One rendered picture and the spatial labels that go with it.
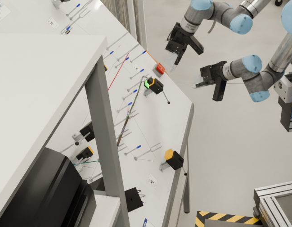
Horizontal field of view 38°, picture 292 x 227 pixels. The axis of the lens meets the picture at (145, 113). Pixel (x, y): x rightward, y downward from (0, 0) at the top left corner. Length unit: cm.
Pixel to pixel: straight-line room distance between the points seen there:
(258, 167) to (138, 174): 165
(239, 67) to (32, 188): 113
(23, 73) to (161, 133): 129
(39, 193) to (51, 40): 29
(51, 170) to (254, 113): 302
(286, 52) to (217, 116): 200
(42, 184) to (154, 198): 94
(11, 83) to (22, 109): 8
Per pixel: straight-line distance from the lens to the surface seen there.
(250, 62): 172
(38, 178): 84
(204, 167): 320
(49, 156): 88
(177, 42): 179
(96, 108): 85
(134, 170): 170
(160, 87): 196
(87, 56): 74
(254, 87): 176
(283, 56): 179
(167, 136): 198
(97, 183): 132
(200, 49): 182
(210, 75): 185
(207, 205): 294
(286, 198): 275
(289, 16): 152
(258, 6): 169
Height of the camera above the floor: 218
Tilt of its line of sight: 35 degrees down
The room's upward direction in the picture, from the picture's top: 6 degrees counter-clockwise
